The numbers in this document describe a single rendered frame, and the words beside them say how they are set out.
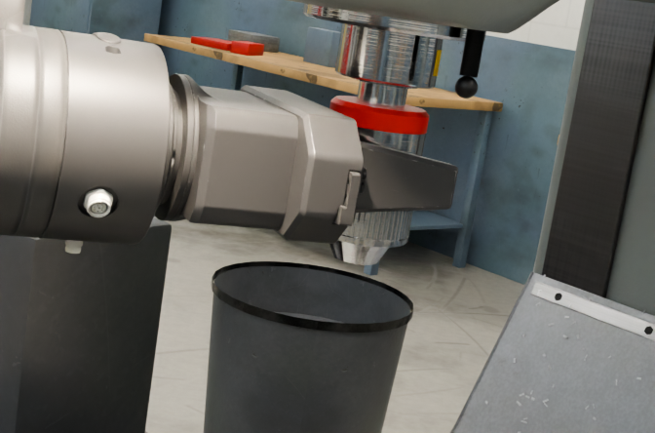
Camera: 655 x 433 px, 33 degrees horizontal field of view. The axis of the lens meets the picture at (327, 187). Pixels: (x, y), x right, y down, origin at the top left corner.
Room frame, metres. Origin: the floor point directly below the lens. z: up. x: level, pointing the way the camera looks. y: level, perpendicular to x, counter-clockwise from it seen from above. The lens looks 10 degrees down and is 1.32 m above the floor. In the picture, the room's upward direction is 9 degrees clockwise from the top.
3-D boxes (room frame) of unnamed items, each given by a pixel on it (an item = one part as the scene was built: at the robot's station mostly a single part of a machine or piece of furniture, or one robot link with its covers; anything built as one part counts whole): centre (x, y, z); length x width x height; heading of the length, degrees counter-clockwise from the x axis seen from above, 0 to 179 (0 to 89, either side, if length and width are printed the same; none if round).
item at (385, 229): (0.52, -0.02, 1.23); 0.05 x 0.05 x 0.06
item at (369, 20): (0.52, -0.02, 1.31); 0.09 x 0.09 x 0.01
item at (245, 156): (0.49, 0.07, 1.24); 0.13 x 0.12 x 0.10; 23
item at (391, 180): (0.50, -0.03, 1.24); 0.06 x 0.02 x 0.03; 113
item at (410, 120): (0.52, -0.02, 1.26); 0.05 x 0.05 x 0.01
